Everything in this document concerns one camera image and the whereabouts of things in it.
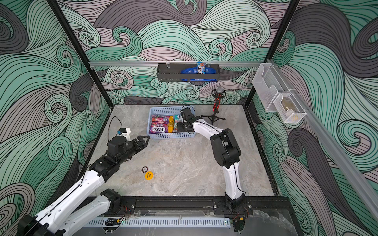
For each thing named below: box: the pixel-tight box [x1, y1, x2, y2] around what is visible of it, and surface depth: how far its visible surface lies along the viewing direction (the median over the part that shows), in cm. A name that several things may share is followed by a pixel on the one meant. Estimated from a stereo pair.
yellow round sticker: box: [144, 171, 155, 181], surface depth 85 cm
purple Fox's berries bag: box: [149, 115, 169, 134], surface depth 100 cm
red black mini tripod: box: [200, 86, 226, 126], surface depth 98 cm
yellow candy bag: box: [168, 115, 175, 133], surface depth 105 cm
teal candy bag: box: [173, 114, 184, 133], surface depth 103 cm
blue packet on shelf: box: [180, 61, 218, 82], surface depth 94 cm
